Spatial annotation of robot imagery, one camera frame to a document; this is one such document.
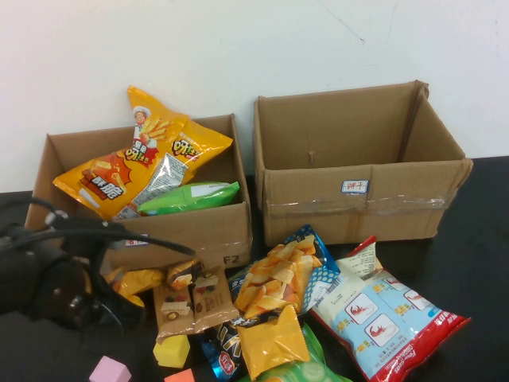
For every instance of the cardboard box marked F2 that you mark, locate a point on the cardboard box marked F2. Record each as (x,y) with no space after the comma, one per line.
(207,235)

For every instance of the pink foam cube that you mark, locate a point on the pink foam cube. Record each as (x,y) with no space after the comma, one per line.
(109,370)

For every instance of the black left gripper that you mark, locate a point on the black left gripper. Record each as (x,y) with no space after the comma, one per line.
(59,290)

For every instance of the large yellow fries chip bag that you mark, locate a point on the large yellow fries chip bag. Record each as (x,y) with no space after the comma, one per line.
(107,179)

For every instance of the brown nut snack packet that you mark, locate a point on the brown nut snack packet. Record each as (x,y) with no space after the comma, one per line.
(210,302)

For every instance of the black and blue snack bag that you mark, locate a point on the black and blue snack bag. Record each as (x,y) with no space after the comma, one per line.
(222,350)

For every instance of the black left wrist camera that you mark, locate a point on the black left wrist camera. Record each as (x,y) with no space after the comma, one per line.
(83,227)

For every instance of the small orange snack packet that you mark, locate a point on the small orange snack packet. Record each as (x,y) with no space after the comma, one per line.
(139,276)

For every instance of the brown wafer snack packet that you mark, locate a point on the brown wafer snack packet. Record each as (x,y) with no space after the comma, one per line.
(173,314)

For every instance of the small plain yellow snack packet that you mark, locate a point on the small plain yellow snack packet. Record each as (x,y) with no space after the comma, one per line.
(270,342)

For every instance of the yellow foam cube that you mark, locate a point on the yellow foam cube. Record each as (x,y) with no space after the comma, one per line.
(171,352)

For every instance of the green cucumber chip bag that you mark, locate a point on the green cucumber chip bag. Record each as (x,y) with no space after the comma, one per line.
(310,370)

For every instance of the red light-blue shrimp cracker bag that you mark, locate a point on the red light-blue shrimp cracker bag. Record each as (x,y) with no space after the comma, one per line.
(381,318)

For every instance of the blue bag of orange chips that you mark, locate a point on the blue bag of orange chips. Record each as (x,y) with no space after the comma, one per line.
(274,278)

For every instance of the cardboard box with clear tape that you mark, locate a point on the cardboard box with clear tape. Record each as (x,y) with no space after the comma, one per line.
(318,215)

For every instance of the green snack bag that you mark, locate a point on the green snack bag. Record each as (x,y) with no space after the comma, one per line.
(191,199)

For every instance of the orange foam cube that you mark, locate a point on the orange foam cube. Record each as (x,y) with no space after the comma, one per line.
(181,377)

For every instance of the small orange-brown snack packet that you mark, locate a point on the small orange-brown snack packet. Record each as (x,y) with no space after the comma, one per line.
(181,274)

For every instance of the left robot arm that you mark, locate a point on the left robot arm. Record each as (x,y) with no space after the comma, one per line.
(16,278)

